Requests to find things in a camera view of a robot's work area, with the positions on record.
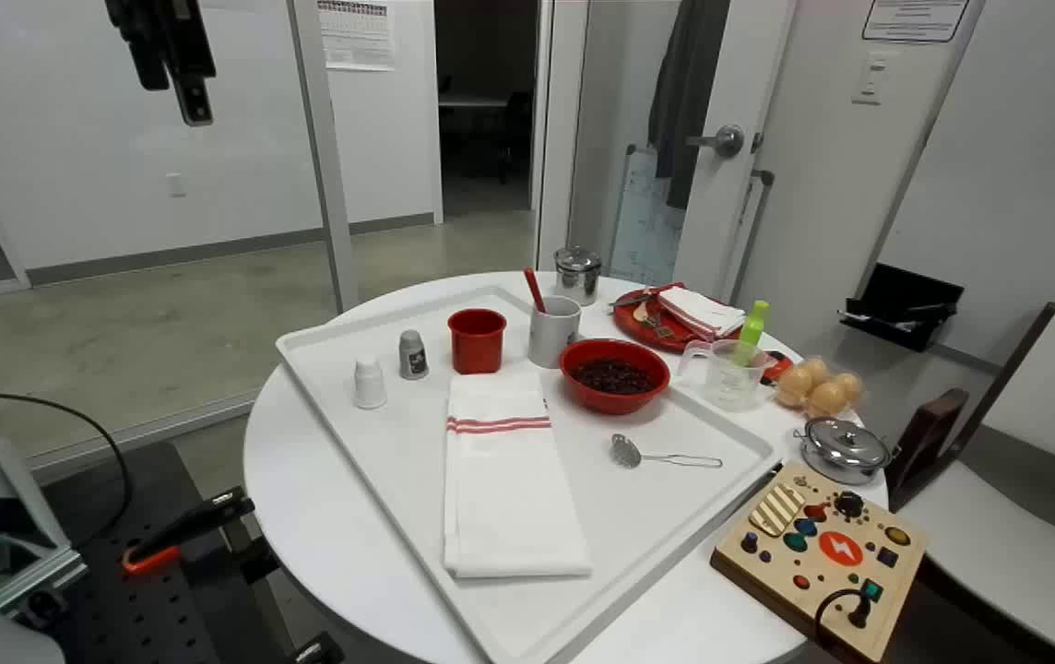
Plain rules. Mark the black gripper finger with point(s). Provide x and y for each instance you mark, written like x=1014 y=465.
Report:
x=190 y=59
x=142 y=43

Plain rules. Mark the red spoon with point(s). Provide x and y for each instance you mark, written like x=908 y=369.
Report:
x=532 y=288

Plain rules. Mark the red mug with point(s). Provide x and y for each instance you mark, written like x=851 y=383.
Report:
x=479 y=350

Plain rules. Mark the white mug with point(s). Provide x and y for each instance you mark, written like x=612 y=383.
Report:
x=550 y=336

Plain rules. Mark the red bowl of coffee beans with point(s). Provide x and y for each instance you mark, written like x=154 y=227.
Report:
x=614 y=375

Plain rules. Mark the metal spoon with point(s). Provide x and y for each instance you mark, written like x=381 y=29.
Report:
x=624 y=450

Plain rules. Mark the paper notice on glass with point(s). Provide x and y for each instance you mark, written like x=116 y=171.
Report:
x=355 y=35

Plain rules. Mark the steel canister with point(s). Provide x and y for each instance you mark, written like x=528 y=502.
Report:
x=579 y=273

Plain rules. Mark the large white tray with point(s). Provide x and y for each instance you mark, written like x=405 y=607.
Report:
x=405 y=465

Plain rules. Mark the small leaning whiteboard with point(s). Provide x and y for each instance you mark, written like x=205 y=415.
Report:
x=647 y=227

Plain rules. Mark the dark hanging jacket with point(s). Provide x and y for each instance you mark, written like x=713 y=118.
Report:
x=687 y=86

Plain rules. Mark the red plate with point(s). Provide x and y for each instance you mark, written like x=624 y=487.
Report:
x=639 y=321

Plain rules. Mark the white towel with red stripes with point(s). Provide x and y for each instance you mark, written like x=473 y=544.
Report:
x=511 y=491

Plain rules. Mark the white napkin with red edge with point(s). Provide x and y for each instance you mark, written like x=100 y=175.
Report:
x=704 y=310

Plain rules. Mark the white door with glass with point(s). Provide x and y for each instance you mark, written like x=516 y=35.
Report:
x=764 y=75

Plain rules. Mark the green plastic bottle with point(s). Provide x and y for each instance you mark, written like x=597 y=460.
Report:
x=752 y=331

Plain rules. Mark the clear measuring cup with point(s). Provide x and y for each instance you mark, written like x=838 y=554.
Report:
x=726 y=383

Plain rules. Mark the small red object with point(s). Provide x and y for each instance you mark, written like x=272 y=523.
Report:
x=776 y=366

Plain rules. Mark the black floor tray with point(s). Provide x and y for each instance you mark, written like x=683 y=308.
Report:
x=903 y=302

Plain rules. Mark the wooden busy board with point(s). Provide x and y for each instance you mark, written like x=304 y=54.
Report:
x=824 y=554

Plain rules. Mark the white light switch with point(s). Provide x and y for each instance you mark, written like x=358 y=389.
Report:
x=870 y=78

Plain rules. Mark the wall sign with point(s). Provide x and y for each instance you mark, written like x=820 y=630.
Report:
x=917 y=21

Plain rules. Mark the white chair with wooden frame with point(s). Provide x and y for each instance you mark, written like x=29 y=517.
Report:
x=1031 y=491

